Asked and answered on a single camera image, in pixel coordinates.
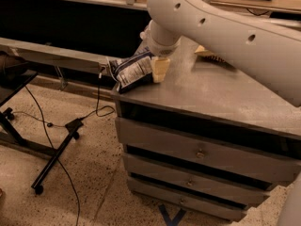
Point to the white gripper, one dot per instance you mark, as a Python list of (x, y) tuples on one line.
[(165, 50)]

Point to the blue chip bag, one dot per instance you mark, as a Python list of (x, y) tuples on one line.
[(133, 71)]

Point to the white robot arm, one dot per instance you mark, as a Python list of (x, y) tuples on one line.
[(267, 55)]

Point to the brown yellow chip bag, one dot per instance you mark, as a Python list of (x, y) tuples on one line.
[(203, 52)]

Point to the top grey drawer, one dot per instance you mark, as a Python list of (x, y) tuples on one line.
[(247, 162)]

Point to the grey drawer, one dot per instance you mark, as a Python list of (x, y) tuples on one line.
[(247, 162), (193, 182), (185, 200)]

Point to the grey drawer cabinet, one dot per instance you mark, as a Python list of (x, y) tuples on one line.
[(177, 105)]

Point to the middle grey drawer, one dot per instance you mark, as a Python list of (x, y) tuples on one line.
[(193, 182)]

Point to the bottom grey drawer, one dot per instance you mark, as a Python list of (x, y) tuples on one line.
[(185, 200)]

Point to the grey metal rail beam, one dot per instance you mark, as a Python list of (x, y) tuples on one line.
[(55, 56)]

